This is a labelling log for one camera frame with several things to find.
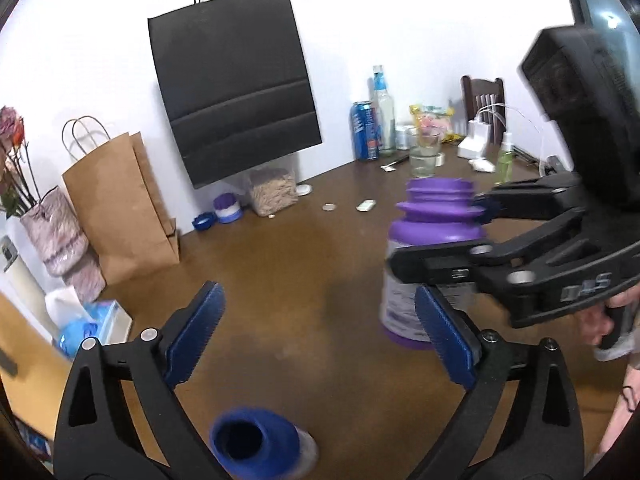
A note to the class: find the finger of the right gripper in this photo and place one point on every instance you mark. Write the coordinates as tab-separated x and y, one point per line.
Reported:
443	264
539	199

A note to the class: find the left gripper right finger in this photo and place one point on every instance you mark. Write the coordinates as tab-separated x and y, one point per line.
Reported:
542	437

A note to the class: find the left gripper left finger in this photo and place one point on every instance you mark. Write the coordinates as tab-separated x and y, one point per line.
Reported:
95	437

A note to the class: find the purple plastic bottle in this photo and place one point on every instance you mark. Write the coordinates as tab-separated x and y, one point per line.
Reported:
437	211

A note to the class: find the blue plastic bottle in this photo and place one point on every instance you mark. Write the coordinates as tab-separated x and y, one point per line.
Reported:
254	443

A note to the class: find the person's right hand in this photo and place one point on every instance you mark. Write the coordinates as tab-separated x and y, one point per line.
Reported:
594	324

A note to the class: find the green spray bottle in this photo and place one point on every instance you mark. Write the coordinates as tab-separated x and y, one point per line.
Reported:
504	162

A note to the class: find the white charger adapter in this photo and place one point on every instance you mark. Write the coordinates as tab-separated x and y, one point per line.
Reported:
474	144

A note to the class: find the yellow thermos jug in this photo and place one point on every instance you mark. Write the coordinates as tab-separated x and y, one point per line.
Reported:
35	392

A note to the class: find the drinking glass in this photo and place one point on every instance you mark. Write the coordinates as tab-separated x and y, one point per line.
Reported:
424	152

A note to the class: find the dark wooden chair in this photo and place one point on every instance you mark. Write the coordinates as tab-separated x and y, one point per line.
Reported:
481	99

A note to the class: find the blue tissue box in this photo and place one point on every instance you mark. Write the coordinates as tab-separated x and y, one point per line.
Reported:
107	321

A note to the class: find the colourful snack bag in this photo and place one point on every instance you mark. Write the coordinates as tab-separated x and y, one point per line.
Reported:
432	123

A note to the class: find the clear spray bottle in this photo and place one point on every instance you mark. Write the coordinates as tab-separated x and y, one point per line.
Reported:
385	112

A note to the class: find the blue soda can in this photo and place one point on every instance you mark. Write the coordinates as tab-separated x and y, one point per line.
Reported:
364	130

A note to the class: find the white thermos flask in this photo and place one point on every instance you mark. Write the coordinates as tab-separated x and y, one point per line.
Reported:
26	288

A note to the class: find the pink wrapped vase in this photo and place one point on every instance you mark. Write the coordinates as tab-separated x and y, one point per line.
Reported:
62	245

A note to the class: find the clear container with grains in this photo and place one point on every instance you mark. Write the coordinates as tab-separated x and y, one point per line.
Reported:
270	190

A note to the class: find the blue jar lid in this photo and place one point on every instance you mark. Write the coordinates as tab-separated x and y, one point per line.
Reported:
204	221

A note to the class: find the brown paper bag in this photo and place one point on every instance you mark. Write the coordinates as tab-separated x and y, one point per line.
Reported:
117	201

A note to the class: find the small purple white jar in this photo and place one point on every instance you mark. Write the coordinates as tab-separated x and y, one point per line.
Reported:
227	208

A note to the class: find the dried pink flowers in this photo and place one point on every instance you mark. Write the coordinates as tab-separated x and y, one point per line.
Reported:
19	190

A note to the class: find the black paper bag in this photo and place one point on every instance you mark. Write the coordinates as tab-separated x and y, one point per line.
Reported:
235	85

